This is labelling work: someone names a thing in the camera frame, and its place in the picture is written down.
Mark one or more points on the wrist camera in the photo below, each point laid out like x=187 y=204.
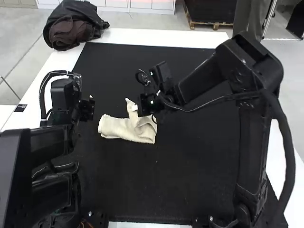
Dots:
x=61 y=93
x=161 y=71

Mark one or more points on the black cloth bundle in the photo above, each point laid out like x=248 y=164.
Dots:
x=71 y=23

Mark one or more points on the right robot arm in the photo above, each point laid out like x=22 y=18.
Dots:
x=251 y=142

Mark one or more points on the black crate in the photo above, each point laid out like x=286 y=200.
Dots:
x=209 y=9

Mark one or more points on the wooden pallet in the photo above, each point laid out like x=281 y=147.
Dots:
x=202 y=24

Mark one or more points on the grey cupboard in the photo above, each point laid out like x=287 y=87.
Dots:
x=118 y=3
x=16 y=2

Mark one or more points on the black mat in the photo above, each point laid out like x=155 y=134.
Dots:
x=147 y=171

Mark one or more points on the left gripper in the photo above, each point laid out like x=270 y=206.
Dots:
x=86 y=110

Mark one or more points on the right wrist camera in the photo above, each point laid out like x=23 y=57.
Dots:
x=161 y=71

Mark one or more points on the black case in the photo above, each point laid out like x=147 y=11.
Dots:
x=297 y=21

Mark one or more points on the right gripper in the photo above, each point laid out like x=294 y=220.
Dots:
x=152 y=103

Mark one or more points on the person's legs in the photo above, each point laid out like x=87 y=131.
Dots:
x=254 y=16

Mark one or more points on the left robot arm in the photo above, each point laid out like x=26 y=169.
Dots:
x=14 y=166

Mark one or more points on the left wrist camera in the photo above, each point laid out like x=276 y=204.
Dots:
x=61 y=93

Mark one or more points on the pale towel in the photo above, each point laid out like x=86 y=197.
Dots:
x=114 y=128

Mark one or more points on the grey metal stand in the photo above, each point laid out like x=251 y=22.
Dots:
x=267 y=23

